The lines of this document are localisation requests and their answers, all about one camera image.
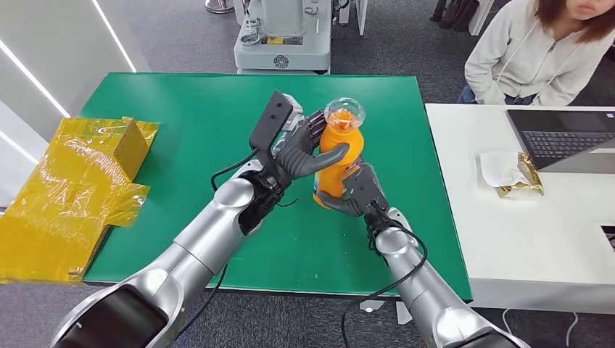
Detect orange plastic bottle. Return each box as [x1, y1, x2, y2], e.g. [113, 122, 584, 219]
[313, 96, 366, 210]

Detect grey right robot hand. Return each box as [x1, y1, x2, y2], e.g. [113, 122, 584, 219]
[317, 162, 390, 218]

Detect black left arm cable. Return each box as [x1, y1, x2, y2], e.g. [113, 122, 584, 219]
[176, 147, 261, 338]

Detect gold foil wrapper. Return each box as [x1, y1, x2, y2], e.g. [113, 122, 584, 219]
[496, 152, 545, 199]

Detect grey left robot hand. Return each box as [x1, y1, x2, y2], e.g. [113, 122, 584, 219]
[271, 109, 351, 181]

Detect white desk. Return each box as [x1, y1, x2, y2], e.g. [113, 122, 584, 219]
[425, 103, 615, 315]

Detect person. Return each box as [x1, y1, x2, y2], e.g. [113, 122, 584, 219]
[457, 0, 615, 107]

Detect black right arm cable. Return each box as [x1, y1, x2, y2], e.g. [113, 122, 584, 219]
[340, 224, 429, 348]

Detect white furniture panel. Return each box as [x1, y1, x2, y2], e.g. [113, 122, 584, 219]
[468, 0, 497, 38]

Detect white furniture leg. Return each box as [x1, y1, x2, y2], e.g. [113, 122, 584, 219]
[338, 0, 369, 36]

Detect dark grey laptop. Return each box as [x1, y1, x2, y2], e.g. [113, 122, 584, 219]
[505, 109, 615, 175]

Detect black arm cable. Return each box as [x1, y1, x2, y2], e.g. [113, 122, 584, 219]
[340, 224, 429, 348]
[176, 147, 261, 338]

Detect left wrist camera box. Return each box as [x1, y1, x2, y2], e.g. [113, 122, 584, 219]
[249, 90, 304, 156]

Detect grey machine base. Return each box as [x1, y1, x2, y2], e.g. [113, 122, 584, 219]
[234, 0, 334, 75]

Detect dark shoes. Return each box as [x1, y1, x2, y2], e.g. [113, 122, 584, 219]
[429, 0, 482, 33]

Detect white floor cable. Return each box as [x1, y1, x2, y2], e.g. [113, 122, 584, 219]
[502, 310, 579, 348]

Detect yellow wrapped cardboard box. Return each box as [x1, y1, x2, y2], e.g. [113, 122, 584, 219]
[0, 116, 160, 285]

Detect white paper tissue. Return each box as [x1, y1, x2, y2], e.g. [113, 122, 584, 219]
[479, 151, 529, 189]

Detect chrome round stand base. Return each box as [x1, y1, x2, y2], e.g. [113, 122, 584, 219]
[205, 0, 236, 15]

